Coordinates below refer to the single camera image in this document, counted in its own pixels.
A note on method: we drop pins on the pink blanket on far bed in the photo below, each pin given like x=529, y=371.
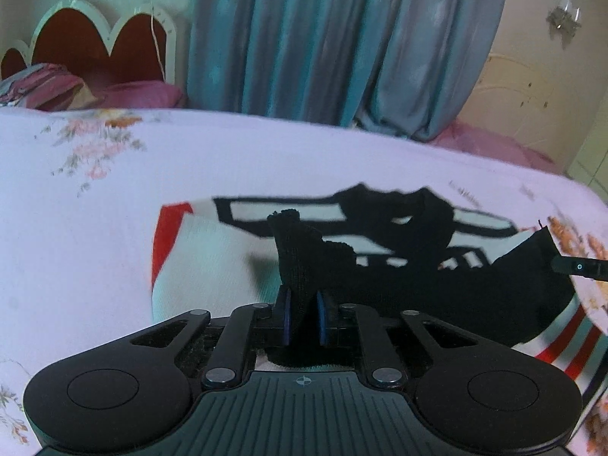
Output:
x=460, y=136

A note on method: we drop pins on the cream round headboard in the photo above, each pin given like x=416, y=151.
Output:
x=520, y=102

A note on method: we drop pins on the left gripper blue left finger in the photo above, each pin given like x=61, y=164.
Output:
x=248, y=329

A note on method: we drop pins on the blue patterned curtain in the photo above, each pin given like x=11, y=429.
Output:
x=402, y=68

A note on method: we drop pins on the maroon pillow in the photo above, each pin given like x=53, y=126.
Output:
x=50, y=88

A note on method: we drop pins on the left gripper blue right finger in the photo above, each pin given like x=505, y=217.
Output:
x=354, y=338

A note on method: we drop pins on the crystal wall lamp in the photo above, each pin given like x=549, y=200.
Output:
x=564, y=21

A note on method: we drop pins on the striped knit sweater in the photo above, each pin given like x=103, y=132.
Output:
x=395, y=251

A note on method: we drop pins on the red heart-shaped headboard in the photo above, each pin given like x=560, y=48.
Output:
x=75, y=34

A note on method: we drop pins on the floral pink bed sheet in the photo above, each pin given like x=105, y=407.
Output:
x=111, y=221

